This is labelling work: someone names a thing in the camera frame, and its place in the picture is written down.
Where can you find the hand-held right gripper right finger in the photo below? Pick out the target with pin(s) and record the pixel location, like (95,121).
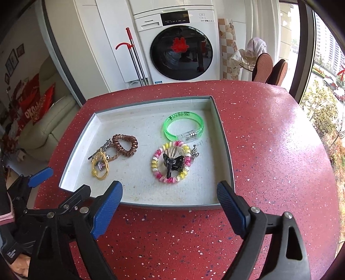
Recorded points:
(231,207)

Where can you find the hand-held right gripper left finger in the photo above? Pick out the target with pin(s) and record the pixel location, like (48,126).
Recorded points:
(107,207)

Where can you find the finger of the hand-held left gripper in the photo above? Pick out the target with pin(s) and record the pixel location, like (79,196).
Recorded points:
(40,176)
(78,198)

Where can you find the small silver heart pendant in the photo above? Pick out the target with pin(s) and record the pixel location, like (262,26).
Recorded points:
(101,164)

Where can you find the silver purple heart charm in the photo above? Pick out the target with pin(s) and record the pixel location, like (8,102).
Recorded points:
(194,154)

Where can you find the black hair claw clip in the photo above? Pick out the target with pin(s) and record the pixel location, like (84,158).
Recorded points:
(169,165)

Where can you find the grey shallow tray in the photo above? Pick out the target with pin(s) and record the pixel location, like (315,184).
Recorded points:
(140,126)

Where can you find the person's left hand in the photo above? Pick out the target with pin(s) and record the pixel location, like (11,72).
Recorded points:
(21,266)

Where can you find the cream sofa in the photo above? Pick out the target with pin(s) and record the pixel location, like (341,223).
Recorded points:
(54,126)

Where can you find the red cushion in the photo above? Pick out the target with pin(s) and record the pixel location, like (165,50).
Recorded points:
(35,110)

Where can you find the white cabinet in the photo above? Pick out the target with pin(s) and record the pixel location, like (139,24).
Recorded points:
(89,53)

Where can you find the brown soled shoe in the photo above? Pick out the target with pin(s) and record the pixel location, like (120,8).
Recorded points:
(262,68)
(279,72)

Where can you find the white drying rack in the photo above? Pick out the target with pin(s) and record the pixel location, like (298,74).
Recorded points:
(241,60)

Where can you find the white washing machine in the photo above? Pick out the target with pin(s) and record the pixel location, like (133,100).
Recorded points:
(145,53)

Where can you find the beige checkered cloth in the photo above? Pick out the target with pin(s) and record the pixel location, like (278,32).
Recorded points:
(229,45)

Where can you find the white towel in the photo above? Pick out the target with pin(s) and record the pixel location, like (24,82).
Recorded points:
(256,47)

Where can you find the framed wall pictures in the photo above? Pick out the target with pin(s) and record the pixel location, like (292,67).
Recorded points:
(12,62)

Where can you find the dark window frame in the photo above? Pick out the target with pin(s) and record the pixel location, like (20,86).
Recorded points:
(303,53)

